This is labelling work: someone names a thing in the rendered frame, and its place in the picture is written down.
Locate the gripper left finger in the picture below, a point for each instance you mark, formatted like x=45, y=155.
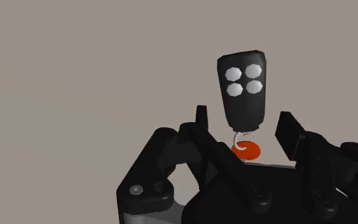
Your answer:
x=194, y=142

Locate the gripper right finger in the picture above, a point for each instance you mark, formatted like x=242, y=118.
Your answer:
x=318, y=161

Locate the black remote key fob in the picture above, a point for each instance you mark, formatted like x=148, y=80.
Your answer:
x=243, y=93

